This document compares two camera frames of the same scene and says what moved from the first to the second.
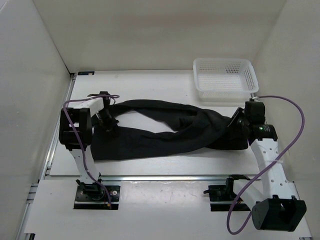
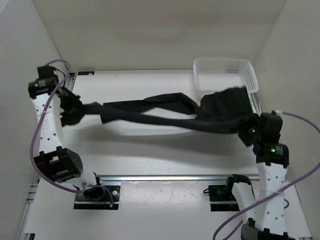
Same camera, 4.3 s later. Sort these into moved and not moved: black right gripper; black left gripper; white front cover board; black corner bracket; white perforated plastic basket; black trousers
Moved: black left gripper; black trousers; black right gripper
Not moved: white perforated plastic basket; white front cover board; black corner bracket
